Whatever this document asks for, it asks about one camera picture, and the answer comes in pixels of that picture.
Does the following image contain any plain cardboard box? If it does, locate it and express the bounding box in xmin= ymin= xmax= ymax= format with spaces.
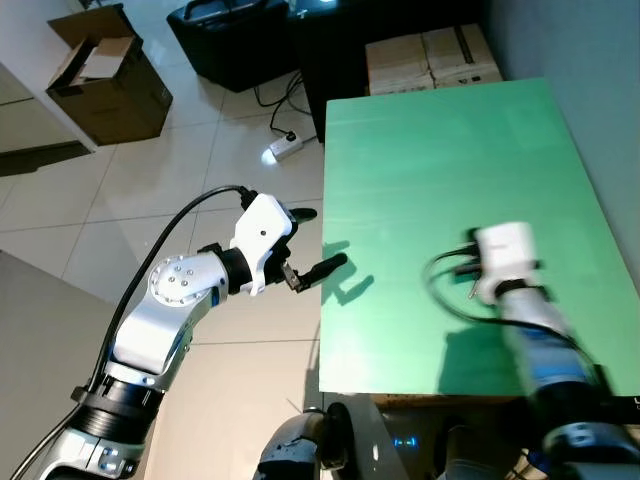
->
xmin=365 ymin=35 xmax=438 ymax=98

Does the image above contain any robot right leg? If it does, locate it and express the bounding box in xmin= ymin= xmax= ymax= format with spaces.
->
xmin=445 ymin=425 xmax=546 ymax=480

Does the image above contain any black cabinet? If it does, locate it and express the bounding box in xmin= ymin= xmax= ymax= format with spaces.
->
xmin=290 ymin=0 xmax=491 ymax=141

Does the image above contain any green table board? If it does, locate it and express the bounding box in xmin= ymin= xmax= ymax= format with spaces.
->
xmin=318 ymin=78 xmax=640 ymax=396

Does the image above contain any black floor power cable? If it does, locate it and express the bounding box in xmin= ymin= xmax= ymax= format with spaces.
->
xmin=252 ymin=70 xmax=306 ymax=141

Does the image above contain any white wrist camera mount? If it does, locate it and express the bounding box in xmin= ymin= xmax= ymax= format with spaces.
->
xmin=230 ymin=193 xmax=298 ymax=296
xmin=470 ymin=222 xmax=539 ymax=303

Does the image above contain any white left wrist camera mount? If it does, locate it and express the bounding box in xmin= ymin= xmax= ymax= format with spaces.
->
xmin=230 ymin=193 xmax=298 ymax=296

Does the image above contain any robot left leg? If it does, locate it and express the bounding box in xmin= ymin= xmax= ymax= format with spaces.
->
xmin=255 ymin=405 xmax=353 ymax=480

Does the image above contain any cardboard box with black stripe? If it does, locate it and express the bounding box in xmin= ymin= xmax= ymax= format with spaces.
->
xmin=420 ymin=22 xmax=503 ymax=89

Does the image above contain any robot leg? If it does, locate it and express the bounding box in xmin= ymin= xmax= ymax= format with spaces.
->
xmin=255 ymin=405 xmax=353 ymax=480
xmin=445 ymin=425 xmax=546 ymax=480

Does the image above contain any white power strip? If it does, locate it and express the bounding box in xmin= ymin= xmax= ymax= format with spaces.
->
xmin=265 ymin=133 xmax=306 ymax=163

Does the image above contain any black fabric case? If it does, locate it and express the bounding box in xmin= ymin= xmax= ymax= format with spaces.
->
xmin=165 ymin=0 xmax=301 ymax=93

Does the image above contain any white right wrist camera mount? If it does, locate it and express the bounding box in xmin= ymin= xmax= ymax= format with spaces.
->
xmin=470 ymin=222 xmax=539 ymax=303

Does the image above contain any open dark cardboard box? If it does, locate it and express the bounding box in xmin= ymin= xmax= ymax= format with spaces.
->
xmin=45 ymin=5 xmax=173 ymax=147

